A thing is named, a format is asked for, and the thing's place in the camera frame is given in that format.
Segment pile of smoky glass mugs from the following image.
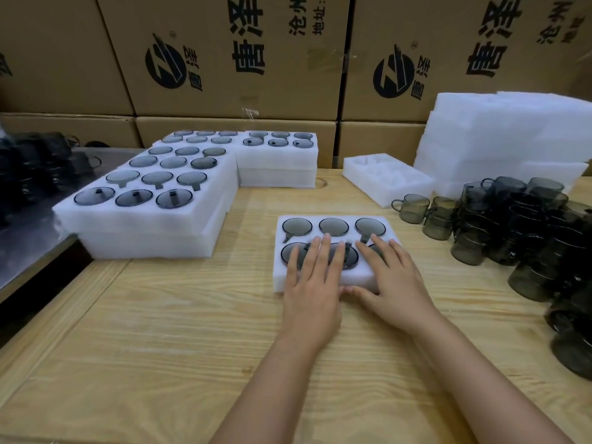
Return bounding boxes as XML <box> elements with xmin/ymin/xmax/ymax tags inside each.
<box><xmin>391</xmin><ymin>176</ymin><xmax>592</xmax><ymax>380</ymax></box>

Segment person's left hand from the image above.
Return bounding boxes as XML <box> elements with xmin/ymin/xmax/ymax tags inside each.
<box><xmin>281</xmin><ymin>233</ymin><xmax>347</xmax><ymax>353</ymax></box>

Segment person's right hand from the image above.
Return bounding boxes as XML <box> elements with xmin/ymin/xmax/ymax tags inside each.
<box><xmin>341</xmin><ymin>234</ymin><xmax>441</xmax><ymax>339</ymax></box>

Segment person's left forearm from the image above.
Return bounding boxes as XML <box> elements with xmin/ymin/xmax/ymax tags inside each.
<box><xmin>210</xmin><ymin>332</ymin><xmax>334</xmax><ymax>444</ymax></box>

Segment dark mugs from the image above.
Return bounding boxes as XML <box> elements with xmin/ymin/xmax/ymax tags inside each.
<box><xmin>0</xmin><ymin>131</ymin><xmax>102</xmax><ymax>227</ymax></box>

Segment person's right forearm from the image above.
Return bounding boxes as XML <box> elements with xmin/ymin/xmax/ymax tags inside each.
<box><xmin>406</xmin><ymin>314</ymin><xmax>574</xmax><ymax>444</ymax></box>

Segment stack of white foam trays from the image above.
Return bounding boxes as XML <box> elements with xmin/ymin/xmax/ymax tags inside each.
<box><xmin>343</xmin><ymin>91</ymin><xmax>592</xmax><ymax>208</ymax></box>

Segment stainless steel table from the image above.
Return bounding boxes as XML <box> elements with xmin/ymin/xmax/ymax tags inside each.
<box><xmin>0</xmin><ymin>147</ymin><xmax>142</xmax><ymax>292</ymax></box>

